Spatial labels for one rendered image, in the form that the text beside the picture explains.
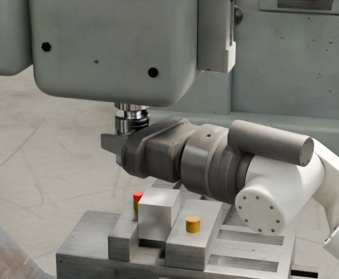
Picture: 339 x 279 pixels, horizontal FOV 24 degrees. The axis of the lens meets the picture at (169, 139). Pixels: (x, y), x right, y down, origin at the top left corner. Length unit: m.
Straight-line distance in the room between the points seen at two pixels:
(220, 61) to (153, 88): 0.10
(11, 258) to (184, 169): 0.51
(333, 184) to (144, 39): 0.28
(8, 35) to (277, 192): 0.36
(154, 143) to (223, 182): 0.11
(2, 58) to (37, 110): 3.87
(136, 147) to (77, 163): 3.09
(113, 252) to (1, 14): 0.43
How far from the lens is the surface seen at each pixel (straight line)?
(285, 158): 0.90
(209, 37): 0.97
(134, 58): 0.92
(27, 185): 3.88
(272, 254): 1.23
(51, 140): 4.37
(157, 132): 1.01
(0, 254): 1.38
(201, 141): 0.96
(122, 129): 1.04
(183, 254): 1.18
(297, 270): 1.24
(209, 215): 1.25
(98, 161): 4.09
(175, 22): 0.90
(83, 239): 1.27
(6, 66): 0.96
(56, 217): 3.56
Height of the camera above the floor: 1.63
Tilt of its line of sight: 22 degrees down
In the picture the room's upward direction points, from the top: straight up
